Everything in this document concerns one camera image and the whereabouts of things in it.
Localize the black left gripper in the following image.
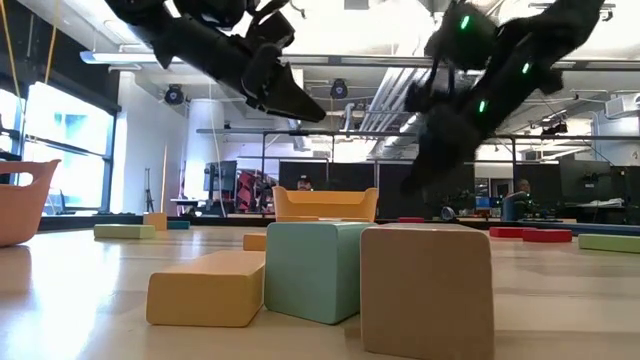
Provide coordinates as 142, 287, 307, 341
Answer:
214, 37, 327, 124

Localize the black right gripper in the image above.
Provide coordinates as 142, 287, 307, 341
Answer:
399, 104, 494, 197

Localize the yellow plastic bin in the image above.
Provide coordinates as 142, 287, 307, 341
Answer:
271, 185, 380, 225

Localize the tan wooden block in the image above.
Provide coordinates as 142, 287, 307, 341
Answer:
359, 224, 496, 360

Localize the mint green wooden cube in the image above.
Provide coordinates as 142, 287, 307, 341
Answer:
263, 221, 377, 327

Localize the yellow wooden block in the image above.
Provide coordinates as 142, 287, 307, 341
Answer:
242, 233, 268, 253
145, 250, 267, 329

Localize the green wooden block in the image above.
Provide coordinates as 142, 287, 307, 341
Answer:
577, 232, 640, 255
93, 223, 157, 241

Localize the orange plastic bin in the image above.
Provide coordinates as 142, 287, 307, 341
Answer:
0, 158, 62, 249

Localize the black pipe rack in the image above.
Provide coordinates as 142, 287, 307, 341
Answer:
195, 127, 640, 221

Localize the long light bar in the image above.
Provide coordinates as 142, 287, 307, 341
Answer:
79, 51, 640, 71

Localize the grey-blue chair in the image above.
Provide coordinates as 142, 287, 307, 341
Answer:
500, 193, 526, 222

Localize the white round column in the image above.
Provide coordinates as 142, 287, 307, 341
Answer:
184, 98, 227, 217

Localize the computer monitor on stand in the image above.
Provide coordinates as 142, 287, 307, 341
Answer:
202, 160, 239, 217

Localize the black monitor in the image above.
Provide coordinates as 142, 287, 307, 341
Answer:
513, 162, 562, 206

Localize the black spotlight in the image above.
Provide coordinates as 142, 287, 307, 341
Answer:
540, 121, 570, 137

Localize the pale wooden pole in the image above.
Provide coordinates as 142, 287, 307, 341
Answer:
159, 144, 169, 215

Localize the black tripod stand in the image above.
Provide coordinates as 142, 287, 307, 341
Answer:
143, 167, 155, 215

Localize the white ceiling unit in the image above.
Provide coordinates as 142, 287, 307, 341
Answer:
603, 93, 640, 120

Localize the large window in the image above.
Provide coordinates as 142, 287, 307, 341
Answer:
0, 82, 117, 214

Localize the black partition wall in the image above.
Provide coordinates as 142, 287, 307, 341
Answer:
277, 159, 477, 222

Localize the silver ventilation duct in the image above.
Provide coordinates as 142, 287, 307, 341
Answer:
372, 29, 441, 160

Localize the black ceiling camera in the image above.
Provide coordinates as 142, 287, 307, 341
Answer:
328, 77, 350, 101
163, 83, 186, 107

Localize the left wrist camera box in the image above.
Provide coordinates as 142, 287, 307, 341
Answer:
247, 10, 297, 51

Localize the white hanging cable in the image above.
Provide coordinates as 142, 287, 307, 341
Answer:
206, 63, 228, 217

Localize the yellow cable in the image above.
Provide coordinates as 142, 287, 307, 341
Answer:
0, 0, 61, 101

